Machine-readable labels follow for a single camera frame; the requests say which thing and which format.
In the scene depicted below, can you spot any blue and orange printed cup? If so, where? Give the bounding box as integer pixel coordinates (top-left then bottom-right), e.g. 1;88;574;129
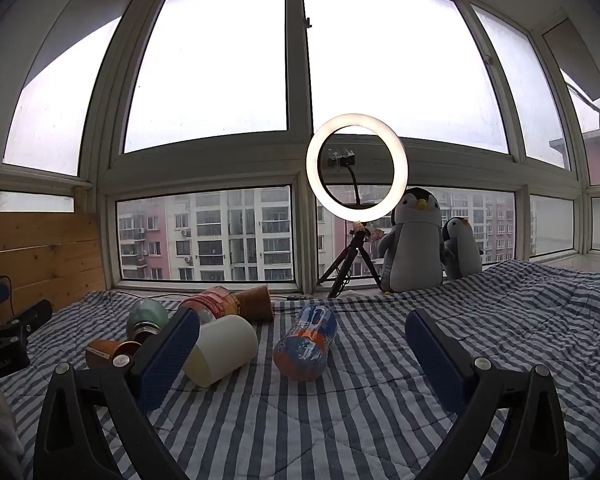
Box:
272;304;340;382

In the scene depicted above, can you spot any white cup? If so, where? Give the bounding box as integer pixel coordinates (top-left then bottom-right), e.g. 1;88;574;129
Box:
182;314;259;389

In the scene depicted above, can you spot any small grey penguin plush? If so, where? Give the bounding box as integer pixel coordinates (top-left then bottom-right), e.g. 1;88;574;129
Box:
440;216;485;280

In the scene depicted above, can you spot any blue striped blanket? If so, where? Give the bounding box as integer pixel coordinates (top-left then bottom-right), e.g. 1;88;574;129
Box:
0;258;600;480

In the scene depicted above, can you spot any black tripod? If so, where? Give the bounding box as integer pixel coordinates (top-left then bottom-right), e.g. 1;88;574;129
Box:
317;220;384;299

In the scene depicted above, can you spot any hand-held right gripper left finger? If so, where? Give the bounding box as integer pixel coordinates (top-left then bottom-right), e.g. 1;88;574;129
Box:
32;306;201;480

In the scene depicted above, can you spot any wooden board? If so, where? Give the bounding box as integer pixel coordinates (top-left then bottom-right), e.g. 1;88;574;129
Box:
0;211;107;322

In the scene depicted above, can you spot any large grey penguin plush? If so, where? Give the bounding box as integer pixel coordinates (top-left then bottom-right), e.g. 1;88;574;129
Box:
377;187;446;294

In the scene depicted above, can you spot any phone holder with gooseneck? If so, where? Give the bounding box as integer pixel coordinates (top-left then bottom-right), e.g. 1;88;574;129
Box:
324;147;367;209

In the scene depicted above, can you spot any green cup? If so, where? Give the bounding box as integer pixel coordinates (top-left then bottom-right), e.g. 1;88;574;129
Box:
126;298;170;344

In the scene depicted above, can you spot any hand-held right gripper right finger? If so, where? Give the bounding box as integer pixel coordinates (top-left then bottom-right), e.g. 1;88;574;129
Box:
404;308;571;480

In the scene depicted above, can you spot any red printed cup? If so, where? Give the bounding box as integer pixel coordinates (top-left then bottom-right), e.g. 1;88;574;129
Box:
178;286;242;324

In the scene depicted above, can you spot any brown paper cup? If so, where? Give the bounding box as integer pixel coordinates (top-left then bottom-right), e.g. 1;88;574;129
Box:
236;284;275;322

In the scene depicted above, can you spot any small brown cup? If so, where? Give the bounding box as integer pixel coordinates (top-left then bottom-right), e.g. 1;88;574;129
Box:
85;338;142;372

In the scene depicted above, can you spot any black cable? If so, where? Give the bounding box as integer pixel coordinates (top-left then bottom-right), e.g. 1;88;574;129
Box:
0;274;18;322

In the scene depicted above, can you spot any ring light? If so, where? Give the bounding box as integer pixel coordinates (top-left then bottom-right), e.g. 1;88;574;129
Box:
305;113;410;222

